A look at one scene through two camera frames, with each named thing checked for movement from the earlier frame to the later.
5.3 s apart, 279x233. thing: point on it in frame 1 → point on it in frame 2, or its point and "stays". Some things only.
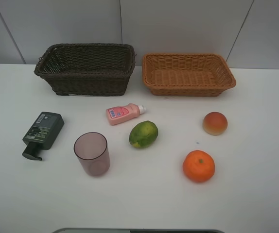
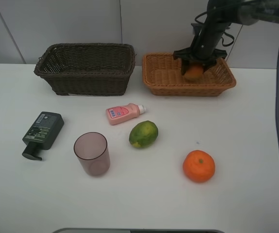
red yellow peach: [215, 123] → [194, 73]
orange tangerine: [199, 166] stays
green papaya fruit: [143, 134] stays
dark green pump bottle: [42, 134] stays
